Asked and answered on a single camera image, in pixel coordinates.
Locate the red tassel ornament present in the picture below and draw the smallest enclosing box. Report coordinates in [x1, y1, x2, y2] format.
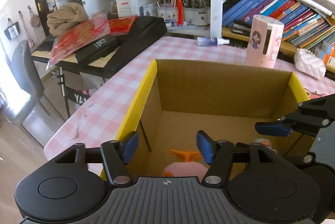
[176, 0, 184, 26]

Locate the right white pen holder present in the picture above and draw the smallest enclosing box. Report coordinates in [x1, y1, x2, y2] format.
[184, 7, 211, 26]

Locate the white pen holder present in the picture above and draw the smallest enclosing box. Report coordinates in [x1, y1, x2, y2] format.
[184, 7, 211, 26]
[157, 6, 178, 22]

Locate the black rectangular case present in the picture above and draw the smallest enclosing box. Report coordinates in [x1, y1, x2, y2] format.
[75, 34, 118, 65]

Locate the row of colourful books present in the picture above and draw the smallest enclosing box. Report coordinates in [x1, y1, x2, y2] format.
[222, 0, 334, 56]

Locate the black electronic keyboard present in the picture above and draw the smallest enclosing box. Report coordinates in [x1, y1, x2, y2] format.
[32, 15, 167, 78]

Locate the grey chair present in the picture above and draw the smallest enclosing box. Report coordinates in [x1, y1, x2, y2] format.
[5, 40, 44, 131]

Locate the white quilted pouch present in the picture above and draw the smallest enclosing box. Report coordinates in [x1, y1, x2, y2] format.
[294, 48, 326, 79]

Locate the yellow cardboard box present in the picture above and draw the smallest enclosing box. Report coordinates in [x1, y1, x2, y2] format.
[114, 60, 308, 179]

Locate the blue spray bottle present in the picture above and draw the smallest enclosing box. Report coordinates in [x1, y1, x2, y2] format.
[196, 37, 230, 47]

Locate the beige folded towel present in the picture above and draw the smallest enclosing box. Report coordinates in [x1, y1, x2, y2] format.
[46, 3, 89, 37]

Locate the red patterned paper bag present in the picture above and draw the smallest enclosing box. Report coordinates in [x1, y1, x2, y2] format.
[48, 15, 137, 67]

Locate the pink plush toy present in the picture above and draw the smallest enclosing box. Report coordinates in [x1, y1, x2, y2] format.
[162, 137, 278, 178]

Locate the left white pen holder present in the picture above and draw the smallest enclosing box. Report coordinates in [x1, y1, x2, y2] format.
[157, 6, 178, 22]

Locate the pink cylindrical container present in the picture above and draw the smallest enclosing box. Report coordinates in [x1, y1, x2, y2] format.
[245, 14, 285, 68]

